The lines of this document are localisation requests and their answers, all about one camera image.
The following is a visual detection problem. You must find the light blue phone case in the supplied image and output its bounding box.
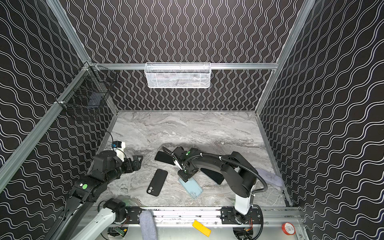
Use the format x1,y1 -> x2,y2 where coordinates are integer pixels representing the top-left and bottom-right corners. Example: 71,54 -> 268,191
179,178 -> 203,199

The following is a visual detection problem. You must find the blue phone black screen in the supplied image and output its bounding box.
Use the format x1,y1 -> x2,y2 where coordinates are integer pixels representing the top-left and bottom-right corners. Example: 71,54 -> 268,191
200,168 -> 225,185

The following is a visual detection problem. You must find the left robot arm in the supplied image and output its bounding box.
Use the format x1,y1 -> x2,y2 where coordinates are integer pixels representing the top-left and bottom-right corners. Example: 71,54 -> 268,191
45,149 -> 144,240

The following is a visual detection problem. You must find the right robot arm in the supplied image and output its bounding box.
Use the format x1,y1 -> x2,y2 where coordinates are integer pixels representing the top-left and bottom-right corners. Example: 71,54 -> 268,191
155,147 -> 268,225

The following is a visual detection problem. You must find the black phone upper left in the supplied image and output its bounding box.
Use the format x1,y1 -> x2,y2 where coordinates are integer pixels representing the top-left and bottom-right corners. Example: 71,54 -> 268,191
155,151 -> 175,166

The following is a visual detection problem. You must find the black phone case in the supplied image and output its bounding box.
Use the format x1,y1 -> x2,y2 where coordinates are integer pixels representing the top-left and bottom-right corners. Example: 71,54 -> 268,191
147,169 -> 168,197

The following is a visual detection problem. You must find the yellow tag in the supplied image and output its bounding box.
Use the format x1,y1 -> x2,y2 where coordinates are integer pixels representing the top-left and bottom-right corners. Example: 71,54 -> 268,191
193,220 -> 212,237

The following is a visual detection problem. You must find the red tape roll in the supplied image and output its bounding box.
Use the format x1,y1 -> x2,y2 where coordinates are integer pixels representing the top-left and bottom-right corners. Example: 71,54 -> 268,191
282,223 -> 296,236

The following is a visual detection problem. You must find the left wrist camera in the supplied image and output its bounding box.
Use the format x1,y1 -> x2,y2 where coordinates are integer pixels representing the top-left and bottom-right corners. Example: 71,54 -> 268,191
112,141 -> 126,162

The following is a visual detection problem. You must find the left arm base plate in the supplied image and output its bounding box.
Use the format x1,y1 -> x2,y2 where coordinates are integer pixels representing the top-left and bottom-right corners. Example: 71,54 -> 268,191
112,207 -> 143,226

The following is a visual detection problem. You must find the aluminium front rail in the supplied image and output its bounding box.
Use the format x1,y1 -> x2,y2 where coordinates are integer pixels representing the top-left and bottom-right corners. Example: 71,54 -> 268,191
59,205 -> 304,228

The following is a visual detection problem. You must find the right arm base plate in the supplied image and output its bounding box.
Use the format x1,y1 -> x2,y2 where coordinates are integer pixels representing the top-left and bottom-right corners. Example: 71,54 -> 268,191
220,207 -> 263,225

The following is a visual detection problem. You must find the white wire basket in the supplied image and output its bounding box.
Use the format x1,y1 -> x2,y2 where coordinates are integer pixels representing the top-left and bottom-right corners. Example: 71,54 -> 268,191
144,62 -> 212,89

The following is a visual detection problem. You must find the black wire basket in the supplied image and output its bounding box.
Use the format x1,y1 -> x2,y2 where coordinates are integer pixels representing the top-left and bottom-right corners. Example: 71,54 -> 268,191
57,62 -> 118,122

